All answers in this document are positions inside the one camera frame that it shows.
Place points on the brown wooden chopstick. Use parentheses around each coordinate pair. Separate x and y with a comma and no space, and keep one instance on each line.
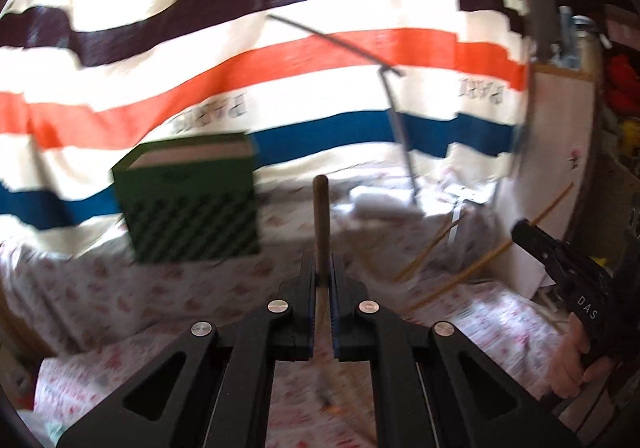
(320,218)

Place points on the green checkered box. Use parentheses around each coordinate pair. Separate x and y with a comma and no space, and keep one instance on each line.
(190,208)

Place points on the striped printed curtain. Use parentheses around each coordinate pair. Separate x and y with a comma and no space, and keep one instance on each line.
(200,3)

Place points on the red cloth item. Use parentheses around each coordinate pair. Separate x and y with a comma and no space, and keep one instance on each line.
(622,78)

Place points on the printed bear tablecloth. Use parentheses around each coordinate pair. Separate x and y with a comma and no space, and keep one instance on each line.
(150,308)

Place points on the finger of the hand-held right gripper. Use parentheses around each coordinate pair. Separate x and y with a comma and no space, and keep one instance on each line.
(532,240)

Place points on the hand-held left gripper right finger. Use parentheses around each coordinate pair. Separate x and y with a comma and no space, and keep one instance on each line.
(336,313)

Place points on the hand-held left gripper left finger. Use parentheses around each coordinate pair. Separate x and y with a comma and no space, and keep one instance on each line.
(310,313)

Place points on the white cabinet panel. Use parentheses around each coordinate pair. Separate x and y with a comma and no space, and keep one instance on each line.
(550,128)

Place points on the cluttered wooden shelf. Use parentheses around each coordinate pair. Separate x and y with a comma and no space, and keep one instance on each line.
(617,168)

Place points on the light bamboo chopstick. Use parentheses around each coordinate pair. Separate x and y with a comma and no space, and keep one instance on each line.
(465,273)
(425,250)

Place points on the person's right hand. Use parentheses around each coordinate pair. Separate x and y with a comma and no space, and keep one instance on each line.
(567,368)

